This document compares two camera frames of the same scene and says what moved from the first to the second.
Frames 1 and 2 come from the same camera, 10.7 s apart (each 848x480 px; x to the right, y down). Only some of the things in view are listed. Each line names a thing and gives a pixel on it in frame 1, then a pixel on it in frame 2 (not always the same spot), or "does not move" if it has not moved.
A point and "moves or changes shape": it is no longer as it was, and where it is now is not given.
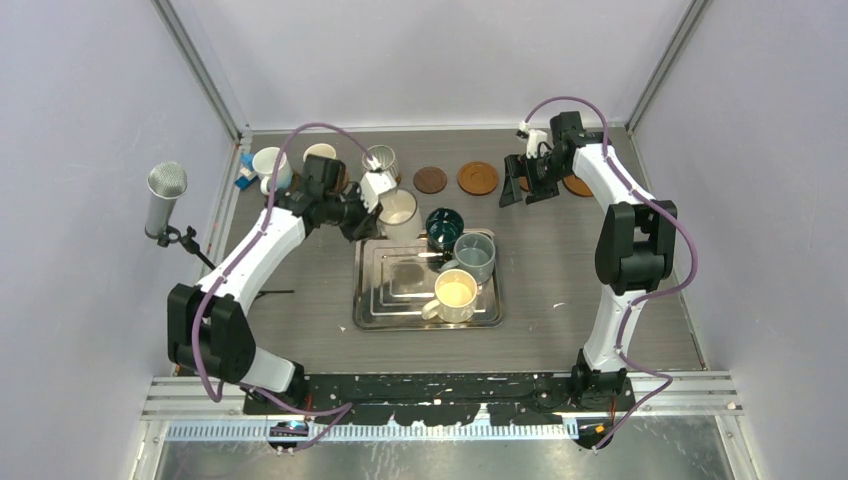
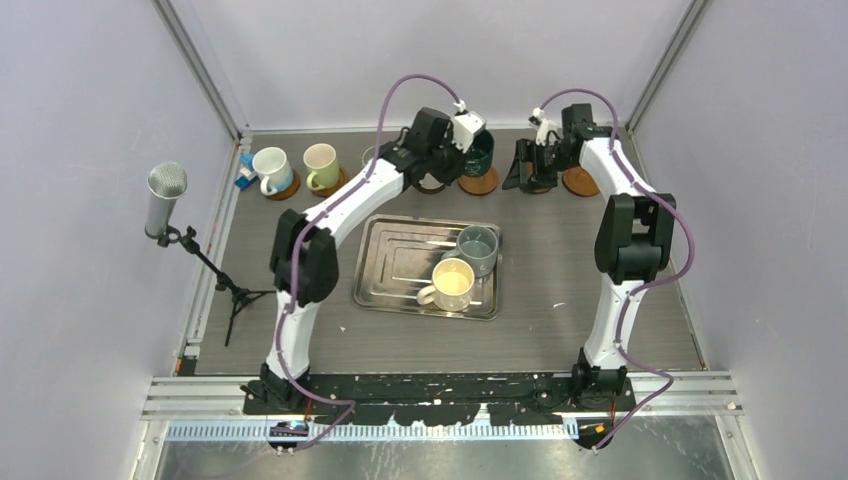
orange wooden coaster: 342,181 does not move
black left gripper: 367,224 → 449,177
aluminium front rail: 668,395 does not move
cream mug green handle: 322,156 does not move
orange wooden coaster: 577,185 does not move
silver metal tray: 392,283 moves or changes shape
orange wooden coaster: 477,178 does not move
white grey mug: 265,161 does not move
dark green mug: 442,226 → 478,157
